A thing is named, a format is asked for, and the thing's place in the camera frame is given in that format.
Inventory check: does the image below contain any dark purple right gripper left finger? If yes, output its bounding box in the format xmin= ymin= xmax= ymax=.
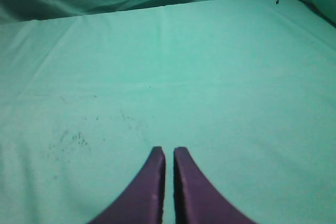
xmin=90 ymin=146 xmax=166 ymax=224

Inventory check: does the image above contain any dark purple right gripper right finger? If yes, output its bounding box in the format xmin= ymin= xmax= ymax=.
xmin=173 ymin=147 xmax=253 ymax=224

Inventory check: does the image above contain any green table cloth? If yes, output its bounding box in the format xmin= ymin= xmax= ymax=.
xmin=1 ymin=0 xmax=335 ymax=223

